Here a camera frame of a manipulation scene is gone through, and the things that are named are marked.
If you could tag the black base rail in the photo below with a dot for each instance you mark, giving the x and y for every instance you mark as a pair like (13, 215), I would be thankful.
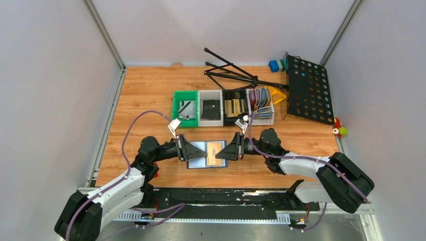
(223, 203)

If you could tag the white bin with card holders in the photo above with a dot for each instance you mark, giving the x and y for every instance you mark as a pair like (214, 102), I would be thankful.
(260, 103)

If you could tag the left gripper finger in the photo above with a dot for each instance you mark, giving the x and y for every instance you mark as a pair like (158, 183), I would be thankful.
(192, 147)
(194, 154)

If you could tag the colourful small toy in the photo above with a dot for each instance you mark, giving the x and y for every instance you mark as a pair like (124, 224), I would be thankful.
(338, 129)

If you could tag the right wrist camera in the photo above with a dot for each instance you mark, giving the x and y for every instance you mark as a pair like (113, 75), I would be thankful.
(242, 123)

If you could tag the black perforated stand plate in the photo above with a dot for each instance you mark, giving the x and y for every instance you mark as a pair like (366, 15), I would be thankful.
(308, 91)

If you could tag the gold cards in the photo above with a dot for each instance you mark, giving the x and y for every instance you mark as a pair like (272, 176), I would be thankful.
(234, 107)

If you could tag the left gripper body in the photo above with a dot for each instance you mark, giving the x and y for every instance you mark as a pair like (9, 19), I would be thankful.
(180, 147)

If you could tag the blue green white blocks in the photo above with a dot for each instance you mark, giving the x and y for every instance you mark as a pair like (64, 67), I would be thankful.
(278, 65)

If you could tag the yellow triangle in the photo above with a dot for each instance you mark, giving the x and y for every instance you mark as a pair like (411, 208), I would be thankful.
(274, 95)

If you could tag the silver cards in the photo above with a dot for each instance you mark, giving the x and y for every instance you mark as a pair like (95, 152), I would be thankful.
(187, 109)

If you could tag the black music stand tripod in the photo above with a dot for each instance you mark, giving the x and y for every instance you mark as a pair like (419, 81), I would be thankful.
(231, 71)

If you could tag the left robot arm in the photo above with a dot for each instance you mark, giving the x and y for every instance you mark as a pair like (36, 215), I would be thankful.
(85, 215)

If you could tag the green bin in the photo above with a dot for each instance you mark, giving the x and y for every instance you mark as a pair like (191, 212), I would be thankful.
(181, 96)

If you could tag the blue card holder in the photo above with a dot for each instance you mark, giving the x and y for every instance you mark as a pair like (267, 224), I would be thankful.
(200, 163)

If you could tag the white bin with black cards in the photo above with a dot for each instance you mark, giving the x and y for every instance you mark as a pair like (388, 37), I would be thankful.
(205, 95)

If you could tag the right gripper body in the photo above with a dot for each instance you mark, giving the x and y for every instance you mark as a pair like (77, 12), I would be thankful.
(240, 146)

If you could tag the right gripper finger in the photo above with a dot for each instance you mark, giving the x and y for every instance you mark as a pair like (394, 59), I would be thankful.
(230, 152)
(236, 141)

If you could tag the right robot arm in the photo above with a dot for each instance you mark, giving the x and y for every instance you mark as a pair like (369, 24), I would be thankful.
(335, 179)

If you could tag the black cards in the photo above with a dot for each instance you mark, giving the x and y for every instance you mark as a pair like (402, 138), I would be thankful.
(211, 109)

